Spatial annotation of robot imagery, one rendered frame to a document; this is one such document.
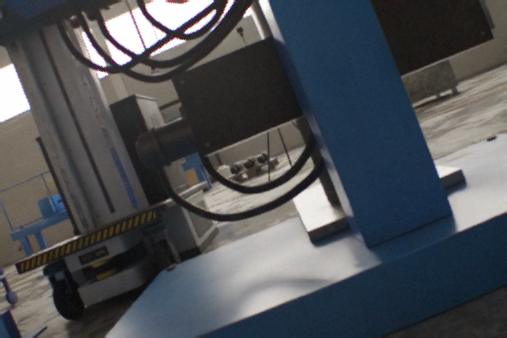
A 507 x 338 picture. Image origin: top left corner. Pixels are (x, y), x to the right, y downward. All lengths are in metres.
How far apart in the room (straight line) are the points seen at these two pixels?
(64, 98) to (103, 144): 0.30
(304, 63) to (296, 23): 0.08
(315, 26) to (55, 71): 1.72
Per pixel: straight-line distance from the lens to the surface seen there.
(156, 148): 1.36
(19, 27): 2.51
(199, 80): 1.20
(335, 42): 0.97
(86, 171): 2.44
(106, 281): 2.12
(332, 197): 1.45
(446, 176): 1.26
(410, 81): 9.40
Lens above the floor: 0.37
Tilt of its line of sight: 2 degrees down
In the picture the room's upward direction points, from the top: 22 degrees counter-clockwise
